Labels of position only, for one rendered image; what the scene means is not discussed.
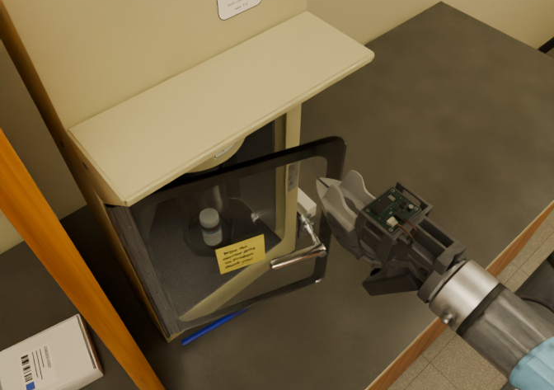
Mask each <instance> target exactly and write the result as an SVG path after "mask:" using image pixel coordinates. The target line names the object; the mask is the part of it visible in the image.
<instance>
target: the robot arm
mask: <svg viewBox="0 0 554 390"><path fill-rule="evenodd" d="M316 188H317V197H318V199H319V202H320V204H321V207H322V210H323V212H324V214H325V216H326V221H327V222H328V224H329V226H330V228H331V231H332V233H333V235H334V237H335V239H336V240H337V241H338V243H339V244H340V245H341V246H342V247H343V248H344V249H346V250H347V251H348V252H350V253H352V254H353V255H354V256H355V258H356V259H357V260H359V259H360V258H361V257H362V258H363V259H364V260H365V261H367V262H368V263H370V264H372V265H371V267H372V268H374V269H373V270H372V271H371V273H370V275H369V276H368V277H367V278H366V279H365V280H364V281H363V282H362V285H363V286H364V288H365V289H366V291H367V292H368V293H369V295H370V296H379V295H385V294H398V293H405V292H411V291H418V290H419V291H418V293H417V297H419V298H420V299H421V300H422V301H423V302H424V303H428V302H430V303H429V309H430V310H431V311H432V312H434V313H435V314H436V315H437V316H438V317H439V318H441V322H442V323H443V324H444V325H448V326H450V327H451V328H452V329H453V330H454V331H455V332H456V333H457V334H458V335H460V336H461V337H462V338H463V339H464V340H465V341H466V342H467V343H468V344H469V345H470V346H471V347H472V348H473V349H474V350H475V351H477V352H478V353H479V354H480V355H481V356H482V357H483V358H484V359H486V360H487V361H488V362H489V363H490V364H491V365H492V366H493V367H495V368H496V369H497V370H498V371H499V372H500V373H501V374H503V375H504V376H505V377H506V378H507V379H508V380H509V383H510V384H511V385H512V386H513V387H515V388H518V389H520V390H554V251H553V252H552V253H551V254H550V255H549V256H548V257H547V258H546V259H545V260H544V261H543V262H542V263H541V264H540V266H539V267H538V268H537V269H536V270H535V271H534V272H533V273H532V274H531V275H530V276H529V277H528V278H527V279H526V280H525V281H524V282H523V283H522V285H521V286H520V287H519V288H518V289H517V290H516V291H514V292H512V291H511V290H509V289H508V288H506V287H505V286H504V285H503V284H502V283H500V281H499V280H498V279H497V278H495V277H494V276H493V275H491V274H490V273H489V272H487V271H486V270H485V269H483V268H482V267H481V266H480V265H478V264H477V263H476V262H475V261H474V260H468V261H466V259H467V258H466V257H465V256H464V255H463V253H464V251H465V250H466V247H465V246H464V245H462V244H461V243H460V242H458V241H457V240H456V239H454V238H453V237H452V236H450V235H449V234H448V233H446V232H445V231H444V230H443V229H442V228H441V227H439V226H438V225H437V224H435V223H434V222H433V221H431V220H430V219H429V218H428V217H429V215H430V211H431V210H432V208H433V206H432V205H430V204H429V203H427V202H426V201H425V200H423V199H422V198H420V197H419V196H418V195H417V194H416V193H415V192H413V191H412V190H410V189H409V188H408V187H406V186H405V185H403V184H402V183H401V182H400V181H398V182H397V185H396V188H394V187H393V186H391V187H389V188H388V189H387V190H385V191H384V192H383V193H382V194H381V195H379V196H378V197H373V196H372V195H371V194H369V193H368V192H367V190H366V189H365V186H364V180H363V177H362V176H361V175H360V174H359V173H358V172H357V171H353V170H352V171H349V172H348V173H347V175H346V176H345V178H344V180H343V181H338V180H334V179H330V178H324V177H320V178H319V179H317V180H316ZM404 190H405V191H407V192H408V193H409V194H411V195H412V196H414V197H415V198H416V199H417V200H419V201H420V206H418V205H416V204H415V203H414V202H412V201H411V200H409V199H408V198H407V197H406V196H404V195H403V193H404ZM347 205H349V207H351V208H352V210H353V211H354V212H353V211H352V210H350V209H349V208H348V206H347Z"/></svg>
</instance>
